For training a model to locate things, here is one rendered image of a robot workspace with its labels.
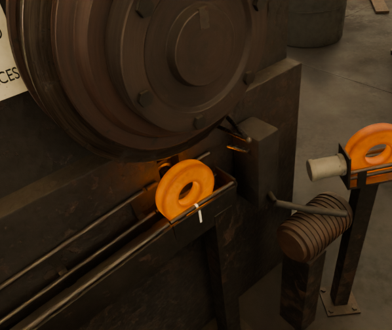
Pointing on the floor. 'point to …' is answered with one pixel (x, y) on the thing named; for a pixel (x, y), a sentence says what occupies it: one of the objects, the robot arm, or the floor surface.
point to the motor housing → (307, 256)
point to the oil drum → (315, 22)
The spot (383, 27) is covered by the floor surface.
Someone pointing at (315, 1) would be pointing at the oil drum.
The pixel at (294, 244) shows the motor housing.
